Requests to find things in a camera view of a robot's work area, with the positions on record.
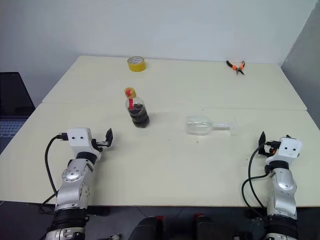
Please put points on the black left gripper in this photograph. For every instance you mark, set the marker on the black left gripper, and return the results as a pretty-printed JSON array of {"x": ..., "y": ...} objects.
[{"x": 100, "y": 144}]

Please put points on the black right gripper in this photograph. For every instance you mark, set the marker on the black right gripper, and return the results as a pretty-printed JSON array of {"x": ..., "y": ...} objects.
[{"x": 268, "y": 148}]

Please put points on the cola bottle with dark liquid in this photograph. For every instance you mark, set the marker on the cola bottle with dark liquid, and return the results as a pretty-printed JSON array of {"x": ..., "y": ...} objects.
[{"x": 140, "y": 115}]

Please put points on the yellow bottle cap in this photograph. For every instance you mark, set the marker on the yellow bottle cap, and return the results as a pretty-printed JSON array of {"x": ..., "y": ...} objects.
[{"x": 130, "y": 92}]

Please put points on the clear plastic wine glass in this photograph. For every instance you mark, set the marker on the clear plastic wine glass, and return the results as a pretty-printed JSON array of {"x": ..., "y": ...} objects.
[{"x": 197, "y": 125}]

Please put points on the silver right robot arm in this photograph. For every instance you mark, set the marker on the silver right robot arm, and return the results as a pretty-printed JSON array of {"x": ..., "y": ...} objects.
[{"x": 283, "y": 187}]

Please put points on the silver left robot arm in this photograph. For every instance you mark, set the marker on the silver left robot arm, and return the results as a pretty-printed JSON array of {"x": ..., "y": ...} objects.
[{"x": 75, "y": 182}]

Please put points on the yellow tape roll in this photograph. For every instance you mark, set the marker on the yellow tape roll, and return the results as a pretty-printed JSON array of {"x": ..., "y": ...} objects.
[{"x": 136, "y": 64}]

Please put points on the orange black pliers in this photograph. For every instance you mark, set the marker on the orange black pliers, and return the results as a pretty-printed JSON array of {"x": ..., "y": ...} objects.
[{"x": 237, "y": 67}]

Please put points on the dark rounded shape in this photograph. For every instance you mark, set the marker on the dark rounded shape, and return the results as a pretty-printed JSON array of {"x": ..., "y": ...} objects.
[
  {"x": 146, "y": 228},
  {"x": 207, "y": 227}
]

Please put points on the dark laptop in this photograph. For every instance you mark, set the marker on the dark laptop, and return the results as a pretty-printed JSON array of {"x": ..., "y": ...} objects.
[{"x": 13, "y": 105}]

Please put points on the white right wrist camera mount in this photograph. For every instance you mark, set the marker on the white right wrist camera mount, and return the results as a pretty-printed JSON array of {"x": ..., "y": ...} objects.
[{"x": 290, "y": 147}]

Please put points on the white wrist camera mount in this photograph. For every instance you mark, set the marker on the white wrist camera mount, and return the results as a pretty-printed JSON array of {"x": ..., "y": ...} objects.
[
  {"x": 78, "y": 140},
  {"x": 290, "y": 147}
]

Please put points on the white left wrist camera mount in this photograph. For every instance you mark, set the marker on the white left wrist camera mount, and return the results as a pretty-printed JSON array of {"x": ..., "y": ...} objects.
[{"x": 78, "y": 140}]

